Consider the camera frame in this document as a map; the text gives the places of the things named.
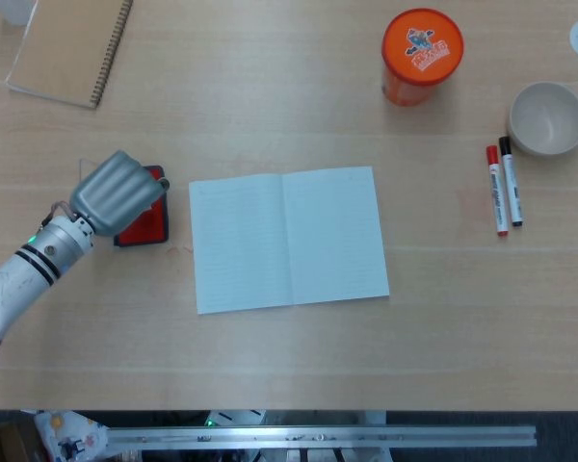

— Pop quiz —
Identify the white printed bag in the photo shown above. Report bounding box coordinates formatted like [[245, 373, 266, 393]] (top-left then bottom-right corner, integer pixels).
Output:
[[32, 410, 111, 462]]

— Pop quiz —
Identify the red whiteboard marker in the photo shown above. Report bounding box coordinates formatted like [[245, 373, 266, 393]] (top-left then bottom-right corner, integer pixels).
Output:
[[485, 144, 510, 238]]

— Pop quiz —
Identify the beige bowl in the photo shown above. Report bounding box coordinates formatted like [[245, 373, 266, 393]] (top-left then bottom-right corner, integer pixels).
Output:
[[507, 81, 578, 157]]

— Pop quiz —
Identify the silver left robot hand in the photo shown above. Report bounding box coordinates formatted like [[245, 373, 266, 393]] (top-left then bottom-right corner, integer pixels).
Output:
[[69, 149, 171, 238]]

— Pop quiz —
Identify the kraft spiral notebook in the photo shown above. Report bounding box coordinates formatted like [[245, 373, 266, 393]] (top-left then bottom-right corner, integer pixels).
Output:
[[4, 0, 135, 111]]

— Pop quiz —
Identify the red ink pad dark case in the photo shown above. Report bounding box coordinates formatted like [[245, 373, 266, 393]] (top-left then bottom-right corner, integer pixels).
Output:
[[113, 165, 170, 248]]

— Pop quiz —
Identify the orange lidded canister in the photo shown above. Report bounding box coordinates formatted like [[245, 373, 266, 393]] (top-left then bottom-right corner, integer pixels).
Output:
[[381, 7, 465, 107]]

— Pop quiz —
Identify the black whiteboard marker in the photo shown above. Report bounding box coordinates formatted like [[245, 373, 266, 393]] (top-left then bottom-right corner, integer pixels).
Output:
[[498, 136, 524, 228]]

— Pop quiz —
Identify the open white lined notebook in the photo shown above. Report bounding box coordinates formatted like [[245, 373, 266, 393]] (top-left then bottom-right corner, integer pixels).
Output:
[[188, 166, 391, 316]]

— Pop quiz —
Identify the aluminium rail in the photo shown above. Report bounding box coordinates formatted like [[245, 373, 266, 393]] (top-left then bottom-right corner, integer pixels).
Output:
[[106, 424, 539, 451]]

